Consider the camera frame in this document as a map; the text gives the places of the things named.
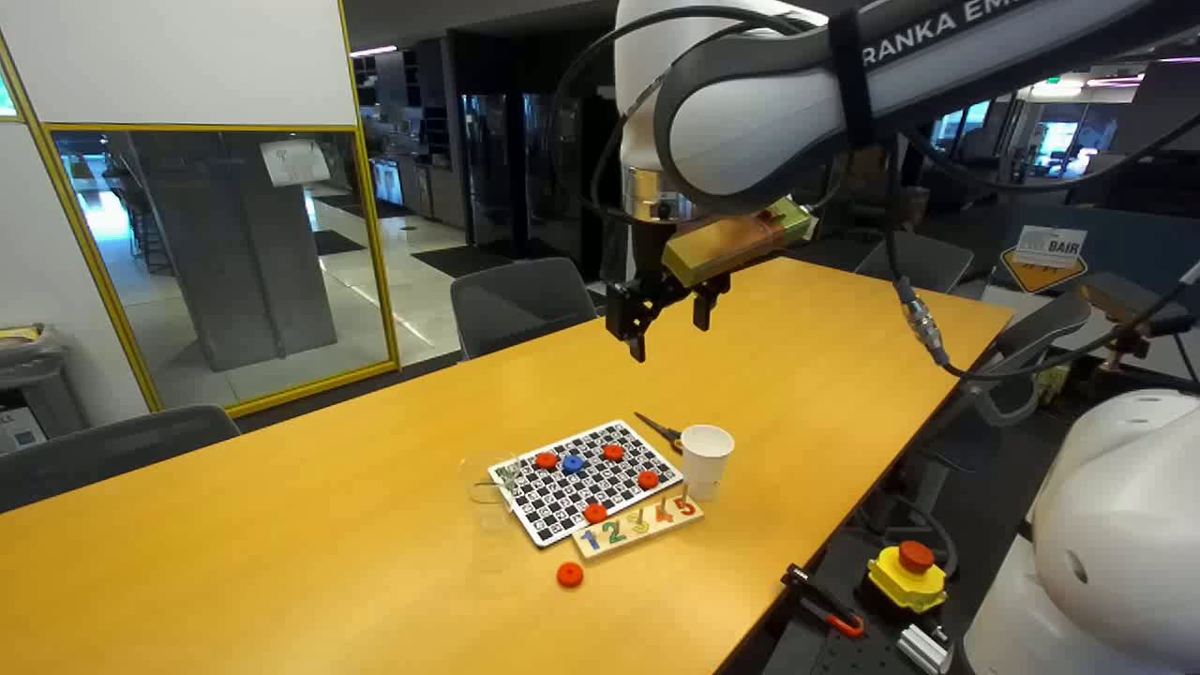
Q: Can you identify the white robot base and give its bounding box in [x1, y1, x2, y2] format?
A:
[962, 389, 1200, 675]

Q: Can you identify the white paper cup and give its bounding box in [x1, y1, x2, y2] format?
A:
[678, 422, 734, 501]

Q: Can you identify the checkered marker board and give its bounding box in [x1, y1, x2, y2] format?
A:
[486, 419, 682, 546]

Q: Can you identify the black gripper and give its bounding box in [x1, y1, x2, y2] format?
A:
[603, 226, 729, 362]

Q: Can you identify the yellow emergency stop button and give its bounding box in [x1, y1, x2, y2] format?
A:
[864, 538, 947, 616]

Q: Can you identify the blue disc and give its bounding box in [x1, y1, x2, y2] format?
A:
[561, 456, 588, 476]

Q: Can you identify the wooden number puzzle board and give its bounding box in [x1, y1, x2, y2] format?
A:
[574, 494, 706, 557]

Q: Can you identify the clear plastic cup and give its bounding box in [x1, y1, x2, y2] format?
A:
[469, 481, 513, 538]

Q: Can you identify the grey office chair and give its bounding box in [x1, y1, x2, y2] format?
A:
[858, 231, 976, 292]
[451, 253, 596, 356]

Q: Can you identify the black orange clamp tool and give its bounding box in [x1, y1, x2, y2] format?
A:
[782, 566, 864, 642]

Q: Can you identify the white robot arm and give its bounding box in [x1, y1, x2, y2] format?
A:
[609, 0, 1200, 218]

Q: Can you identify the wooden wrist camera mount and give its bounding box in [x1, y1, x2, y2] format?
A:
[659, 198, 817, 289]

